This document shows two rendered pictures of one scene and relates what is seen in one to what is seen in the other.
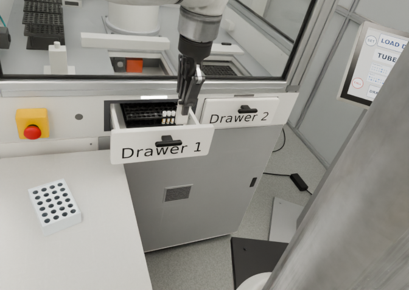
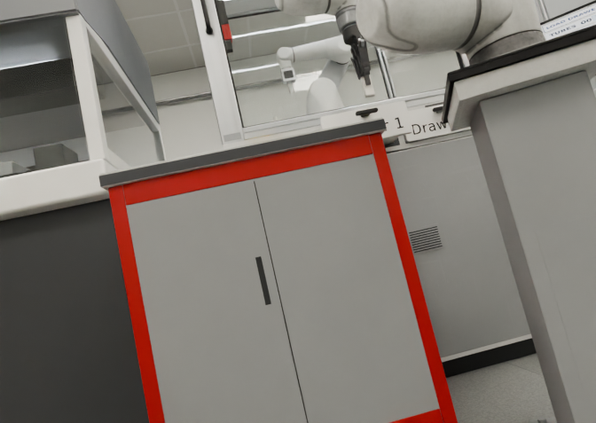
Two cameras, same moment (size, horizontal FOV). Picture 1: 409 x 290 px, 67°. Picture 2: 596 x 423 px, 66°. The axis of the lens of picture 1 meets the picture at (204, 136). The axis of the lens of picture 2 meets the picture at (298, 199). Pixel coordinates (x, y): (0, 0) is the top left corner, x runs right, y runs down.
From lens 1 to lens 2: 124 cm
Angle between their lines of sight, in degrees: 49
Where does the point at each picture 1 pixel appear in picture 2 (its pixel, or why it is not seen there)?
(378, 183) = not seen: outside the picture
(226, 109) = (423, 117)
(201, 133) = (395, 108)
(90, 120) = not seen: hidden behind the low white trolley
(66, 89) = (285, 127)
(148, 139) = (350, 119)
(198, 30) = (348, 16)
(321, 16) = not seen: hidden behind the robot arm
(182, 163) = (410, 192)
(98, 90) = (307, 122)
